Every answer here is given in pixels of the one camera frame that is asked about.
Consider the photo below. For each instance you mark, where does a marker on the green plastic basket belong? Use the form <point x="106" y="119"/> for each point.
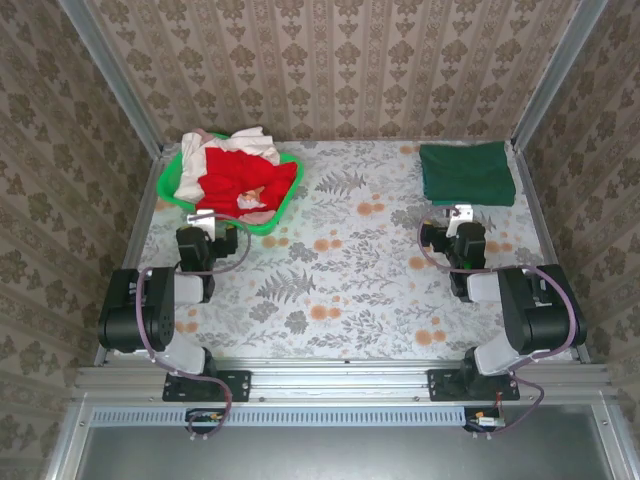
<point x="167" y="187"/>

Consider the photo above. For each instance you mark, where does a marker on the dark green t-shirt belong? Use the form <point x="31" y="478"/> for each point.
<point x="467" y="172"/>

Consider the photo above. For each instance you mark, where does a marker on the red printed t-shirt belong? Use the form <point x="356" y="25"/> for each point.
<point x="225" y="175"/>

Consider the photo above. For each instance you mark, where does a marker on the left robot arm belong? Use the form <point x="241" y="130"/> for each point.
<point x="125" y="320"/>

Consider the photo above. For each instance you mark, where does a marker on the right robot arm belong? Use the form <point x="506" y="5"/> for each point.
<point x="540" y="320"/>

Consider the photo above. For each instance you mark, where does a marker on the mauve pink t-shirt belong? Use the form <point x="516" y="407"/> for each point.
<point x="259" y="218"/>

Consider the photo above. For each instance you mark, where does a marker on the pile of white clothes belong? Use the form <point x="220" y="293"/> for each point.
<point x="192" y="160"/>

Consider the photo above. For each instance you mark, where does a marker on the beige pink t-shirt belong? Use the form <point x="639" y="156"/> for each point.
<point x="202" y="133"/>

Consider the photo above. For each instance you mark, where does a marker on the floral tablecloth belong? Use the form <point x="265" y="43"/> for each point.
<point x="350" y="310"/>

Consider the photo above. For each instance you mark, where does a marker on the yellow power connector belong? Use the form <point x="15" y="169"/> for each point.
<point x="214" y="416"/>
<point x="484" y="419"/>

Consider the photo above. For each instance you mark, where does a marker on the grey metal panel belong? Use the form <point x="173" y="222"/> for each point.
<point x="350" y="455"/>

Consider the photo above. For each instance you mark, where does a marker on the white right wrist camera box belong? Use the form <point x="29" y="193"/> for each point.
<point x="460" y="220"/>

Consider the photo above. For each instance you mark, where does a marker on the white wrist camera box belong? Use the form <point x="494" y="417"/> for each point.
<point x="202" y="222"/>
<point x="460" y="220"/>

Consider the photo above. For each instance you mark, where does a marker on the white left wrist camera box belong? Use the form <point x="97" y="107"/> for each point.
<point x="202" y="222"/>

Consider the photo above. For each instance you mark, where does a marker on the aluminium side rail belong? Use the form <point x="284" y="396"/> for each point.
<point x="542" y="225"/>
<point x="136" y="235"/>

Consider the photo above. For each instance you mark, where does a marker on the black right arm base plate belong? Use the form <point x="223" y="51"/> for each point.
<point x="442" y="385"/>

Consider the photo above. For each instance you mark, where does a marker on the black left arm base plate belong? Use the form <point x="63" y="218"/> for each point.
<point x="240" y="387"/>

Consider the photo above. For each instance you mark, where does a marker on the long aluminium frame rail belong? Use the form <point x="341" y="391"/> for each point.
<point x="340" y="380"/>

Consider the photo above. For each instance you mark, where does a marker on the aluminium frame post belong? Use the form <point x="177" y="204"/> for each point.
<point x="560" y="75"/>
<point x="110" y="75"/>

